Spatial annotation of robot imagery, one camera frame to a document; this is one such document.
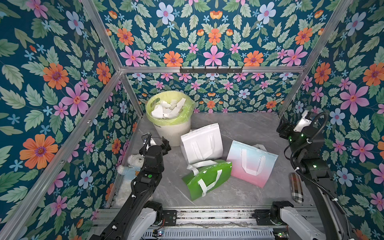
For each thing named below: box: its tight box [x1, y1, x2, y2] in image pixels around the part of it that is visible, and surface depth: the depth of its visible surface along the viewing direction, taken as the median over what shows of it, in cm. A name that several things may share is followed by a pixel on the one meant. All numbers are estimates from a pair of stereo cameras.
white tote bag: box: [180, 122, 223, 176], surface depth 83 cm
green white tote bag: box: [181, 159, 233, 201], surface depth 69 cm
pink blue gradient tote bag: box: [226, 140, 279, 188], surface depth 77 cm
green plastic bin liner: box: [146, 90, 196, 126], surface depth 86 cm
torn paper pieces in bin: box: [151, 97, 187, 119], surface depth 88 cm
